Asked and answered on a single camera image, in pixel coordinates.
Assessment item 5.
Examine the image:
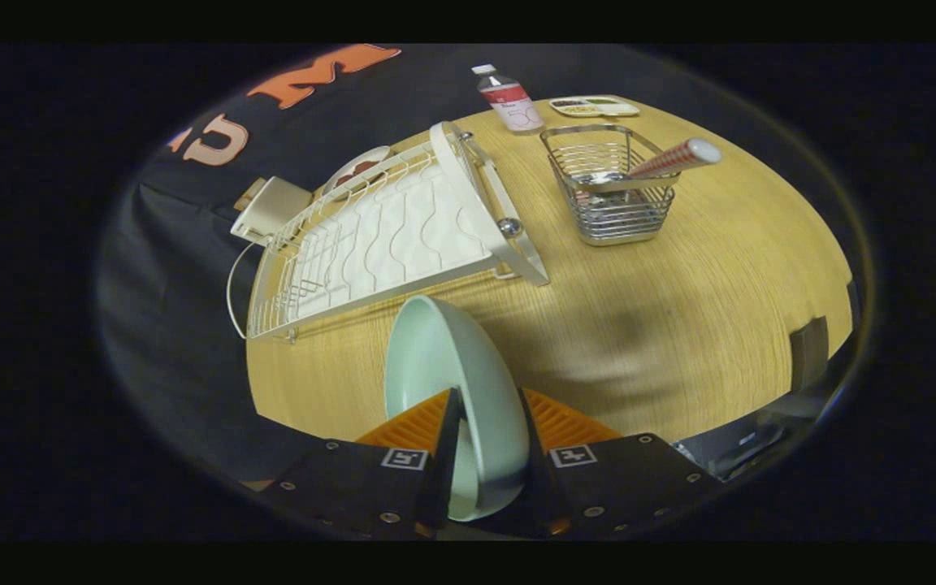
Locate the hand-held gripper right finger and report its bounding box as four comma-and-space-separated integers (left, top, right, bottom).
517, 388, 725, 541

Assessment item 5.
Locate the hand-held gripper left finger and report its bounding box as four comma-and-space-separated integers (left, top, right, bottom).
261, 388, 465, 541

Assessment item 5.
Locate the light green plate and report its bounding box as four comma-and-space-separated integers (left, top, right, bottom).
383, 294, 531, 522

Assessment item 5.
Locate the white wire dish rack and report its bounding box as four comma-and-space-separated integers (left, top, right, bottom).
245, 122, 551, 342

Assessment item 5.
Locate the silver wire basket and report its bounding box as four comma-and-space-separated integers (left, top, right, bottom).
539, 123, 678, 247

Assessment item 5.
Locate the spoon with red striped handle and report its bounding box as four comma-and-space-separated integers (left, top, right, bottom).
574, 138, 722, 189

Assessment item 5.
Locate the small white plate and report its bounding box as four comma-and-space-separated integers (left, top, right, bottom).
322, 145, 392, 200

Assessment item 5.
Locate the white toaster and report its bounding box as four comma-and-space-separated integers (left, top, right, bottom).
231, 176, 314, 247

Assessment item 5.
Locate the clear bottle with red label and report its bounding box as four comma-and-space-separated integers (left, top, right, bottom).
471, 64, 546, 135

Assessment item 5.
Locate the white divided tray with beans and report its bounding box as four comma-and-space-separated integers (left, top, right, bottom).
548, 95, 641, 119

